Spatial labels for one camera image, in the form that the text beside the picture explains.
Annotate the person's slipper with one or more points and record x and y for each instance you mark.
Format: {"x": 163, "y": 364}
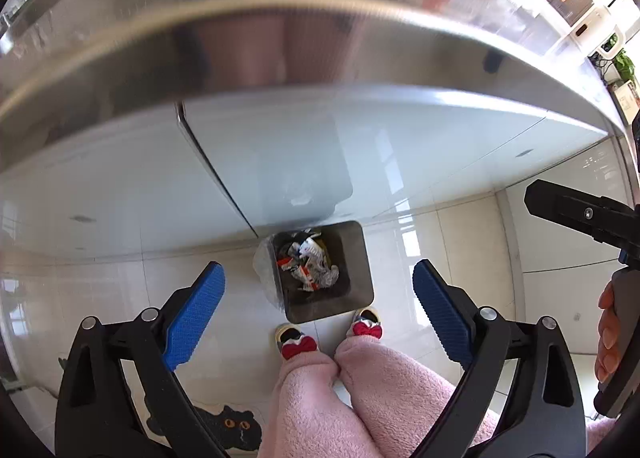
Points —
{"x": 367, "y": 325}
{"x": 292, "y": 340}

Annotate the white cabinet door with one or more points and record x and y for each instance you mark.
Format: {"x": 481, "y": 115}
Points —
{"x": 115, "y": 178}
{"x": 400, "y": 148}

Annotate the person's right leg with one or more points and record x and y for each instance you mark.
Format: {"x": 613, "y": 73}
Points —
{"x": 395, "y": 378}

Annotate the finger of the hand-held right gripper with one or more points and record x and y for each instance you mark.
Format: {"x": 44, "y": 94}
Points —
{"x": 575, "y": 210}
{"x": 636, "y": 143}

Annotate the person's right slipper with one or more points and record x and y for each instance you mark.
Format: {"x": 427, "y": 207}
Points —
{"x": 367, "y": 325}

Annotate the black cat floor mat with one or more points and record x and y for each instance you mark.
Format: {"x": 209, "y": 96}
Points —
{"x": 230, "y": 425}

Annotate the person's leg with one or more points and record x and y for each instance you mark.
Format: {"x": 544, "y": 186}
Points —
{"x": 395, "y": 378}
{"x": 310, "y": 413}

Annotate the green potted plant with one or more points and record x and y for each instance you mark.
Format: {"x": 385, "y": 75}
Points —
{"x": 625, "y": 65}

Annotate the clear plastic bin liner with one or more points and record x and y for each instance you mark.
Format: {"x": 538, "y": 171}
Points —
{"x": 265, "y": 268}

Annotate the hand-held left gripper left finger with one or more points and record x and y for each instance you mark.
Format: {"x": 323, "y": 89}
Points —
{"x": 195, "y": 310}

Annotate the person's right forearm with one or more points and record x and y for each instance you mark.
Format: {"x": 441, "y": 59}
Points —
{"x": 600, "y": 438}

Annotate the pile of crumpled wrappers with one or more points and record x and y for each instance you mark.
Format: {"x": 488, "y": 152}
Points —
{"x": 310, "y": 265}

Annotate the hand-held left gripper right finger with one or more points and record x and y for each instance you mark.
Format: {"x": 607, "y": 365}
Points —
{"x": 440, "y": 310}

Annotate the grey square trash bin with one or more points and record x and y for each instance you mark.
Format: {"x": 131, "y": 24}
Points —
{"x": 357, "y": 268}

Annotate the person's left leg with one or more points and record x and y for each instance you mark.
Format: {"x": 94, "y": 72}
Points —
{"x": 310, "y": 413}

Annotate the person's left slipper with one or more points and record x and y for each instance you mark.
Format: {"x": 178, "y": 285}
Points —
{"x": 292, "y": 340}

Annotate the person's right hand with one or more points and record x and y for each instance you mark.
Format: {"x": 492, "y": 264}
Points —
{"x": 606, "y": 333}

